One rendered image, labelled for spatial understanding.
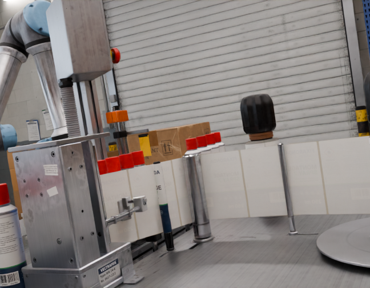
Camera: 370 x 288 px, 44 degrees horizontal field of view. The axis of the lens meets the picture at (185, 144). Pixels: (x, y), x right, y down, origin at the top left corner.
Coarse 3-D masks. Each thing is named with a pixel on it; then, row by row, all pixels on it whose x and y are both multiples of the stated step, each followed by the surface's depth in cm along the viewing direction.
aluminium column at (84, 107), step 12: (84, 84) 120; (84, 96) 121; (96, 96) 124; (84, 108) 121; (96, 108) 123; (84, 120) 123; (96, 120) 123; (84, 132) 122; (96, 132) 122; (96, 144) 122; (96, 156) 121
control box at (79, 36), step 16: (64, 0) 104; (80, 0) 106; (96, 0) 108; (48, 16) 117; (64, 16) 104; (80, 16) 106; (96, 16) 108; (64, 32) 106; (80, 32) 106; (96, 32) 108; (64, 48) 108; (80, 48) 106; (96, 48) 107; (64, 64) 110; (80, 64) 106; (96, 64) 107; (80, 80) 118
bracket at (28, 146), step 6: (108, 132) 82; (72, 138) 74; (78, 138) 75; (84, 138) 76; (90, 138) 77; (96, 138) 79; (24, 144) 77; (30, 144) 78; (36, 144) 73; (42, 144) 72; (48, 144) 71; (54, 144) 71; (60, 144) 71; (12, 150) 75; (18, 150) 75
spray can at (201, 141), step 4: (200, 136) 146; (204, 136) 147; (196, 140) 147; (200, 140) 146; (204, 140) 146; (200, 144) 146; (204, 144) 146; (200, 148) 146; (204, 148) 146; (208, 148) 147; (204, 152) 145; (208, 152) 146
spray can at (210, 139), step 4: (208, 136) 152; (212, 136) 152; (208, 140) 152; (212, 140) 152; (208, 144) 152; (212, 144) 152; (212, 148) 151; (216, 148) 152; (212, 152) 151; (216, 152) 152
